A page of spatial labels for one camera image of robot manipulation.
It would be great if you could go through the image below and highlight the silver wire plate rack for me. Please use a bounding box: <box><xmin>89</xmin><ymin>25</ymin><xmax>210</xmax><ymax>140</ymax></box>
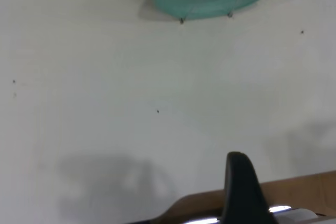
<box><xmin>179</xmin><ymin>0</ymin><xmax>247</xmax><ymax>25</ymax></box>

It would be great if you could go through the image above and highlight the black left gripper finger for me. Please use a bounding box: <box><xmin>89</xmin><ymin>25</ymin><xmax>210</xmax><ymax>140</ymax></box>
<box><xmin>222</xmin><ymin>151</ymin><xmax>279</xmax><ymax>224</ymax></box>

